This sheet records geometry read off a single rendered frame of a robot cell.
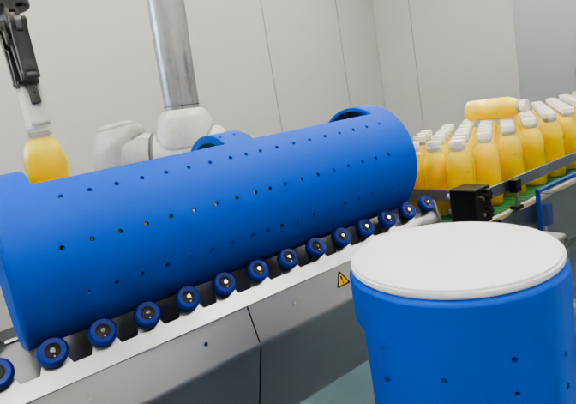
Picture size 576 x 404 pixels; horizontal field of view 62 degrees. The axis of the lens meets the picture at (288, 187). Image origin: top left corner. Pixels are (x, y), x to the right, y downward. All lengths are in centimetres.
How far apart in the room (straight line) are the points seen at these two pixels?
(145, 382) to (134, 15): 350
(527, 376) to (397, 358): 14
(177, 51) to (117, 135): 28
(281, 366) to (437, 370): 48
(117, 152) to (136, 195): 60
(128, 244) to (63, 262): 9
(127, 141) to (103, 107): 246
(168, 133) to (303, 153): 51
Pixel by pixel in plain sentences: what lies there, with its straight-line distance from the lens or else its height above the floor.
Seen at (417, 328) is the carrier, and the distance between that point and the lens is 60.
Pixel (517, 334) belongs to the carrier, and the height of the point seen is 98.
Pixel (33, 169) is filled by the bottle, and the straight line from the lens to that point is 93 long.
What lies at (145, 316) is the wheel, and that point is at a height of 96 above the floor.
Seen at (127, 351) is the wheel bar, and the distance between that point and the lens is 86.
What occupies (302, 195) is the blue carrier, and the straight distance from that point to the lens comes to 95.
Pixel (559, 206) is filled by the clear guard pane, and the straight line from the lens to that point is 150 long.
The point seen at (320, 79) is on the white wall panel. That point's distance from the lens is 536.
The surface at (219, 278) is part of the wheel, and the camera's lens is 92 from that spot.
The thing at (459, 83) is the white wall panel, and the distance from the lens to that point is 578.
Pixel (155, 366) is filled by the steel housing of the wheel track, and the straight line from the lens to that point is 88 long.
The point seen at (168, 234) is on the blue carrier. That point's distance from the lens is 81.
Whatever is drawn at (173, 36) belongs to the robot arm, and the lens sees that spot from 140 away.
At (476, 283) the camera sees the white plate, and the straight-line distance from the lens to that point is 59.
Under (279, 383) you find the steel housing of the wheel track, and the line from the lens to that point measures 107.
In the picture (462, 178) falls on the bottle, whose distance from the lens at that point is 132.
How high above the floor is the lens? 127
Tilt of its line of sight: 10 degrees down
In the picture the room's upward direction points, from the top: 10 degrees counter-clockwise
